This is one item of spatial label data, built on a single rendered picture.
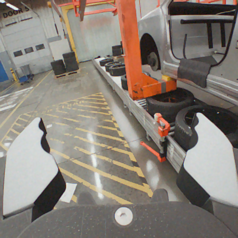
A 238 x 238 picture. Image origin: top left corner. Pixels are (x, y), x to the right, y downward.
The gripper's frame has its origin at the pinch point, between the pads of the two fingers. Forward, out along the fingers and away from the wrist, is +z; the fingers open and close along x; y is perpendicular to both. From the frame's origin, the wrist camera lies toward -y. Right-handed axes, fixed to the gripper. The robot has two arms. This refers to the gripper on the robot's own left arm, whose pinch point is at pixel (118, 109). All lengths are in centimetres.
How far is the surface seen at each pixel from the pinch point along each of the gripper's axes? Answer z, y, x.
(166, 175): 72, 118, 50
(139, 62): 157, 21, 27
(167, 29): 171, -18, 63
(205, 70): 107, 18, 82
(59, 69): 692, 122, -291
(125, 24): 154, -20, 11
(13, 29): 1067, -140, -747
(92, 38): 1207, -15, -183
